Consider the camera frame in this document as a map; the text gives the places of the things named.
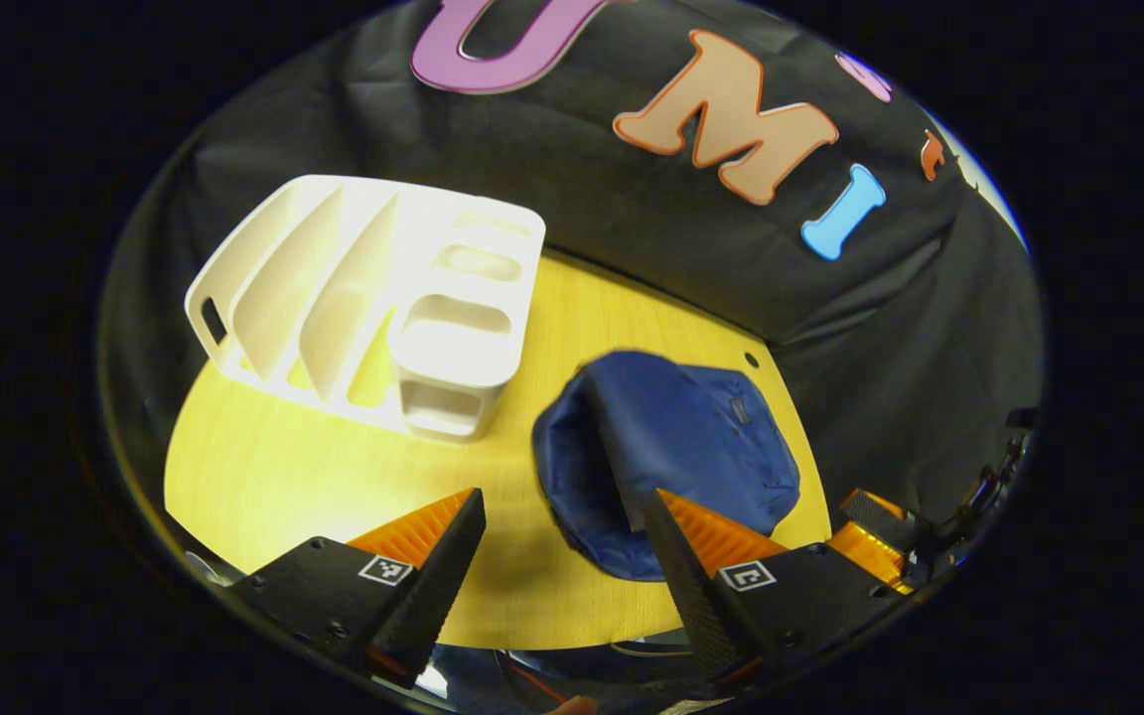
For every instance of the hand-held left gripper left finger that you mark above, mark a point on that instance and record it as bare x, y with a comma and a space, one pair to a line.
438, 596

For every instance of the black backdrop cloth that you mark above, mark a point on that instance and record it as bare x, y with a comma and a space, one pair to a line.
582, 169

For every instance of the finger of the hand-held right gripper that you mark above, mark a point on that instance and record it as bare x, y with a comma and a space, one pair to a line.
870, 551

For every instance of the blue schoolbag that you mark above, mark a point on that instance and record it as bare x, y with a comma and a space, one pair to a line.
691, 437

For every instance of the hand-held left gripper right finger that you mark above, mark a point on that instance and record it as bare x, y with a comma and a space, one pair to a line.
691, 596

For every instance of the white plastic bookshelf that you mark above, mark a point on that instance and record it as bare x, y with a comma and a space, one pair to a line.
453, 338

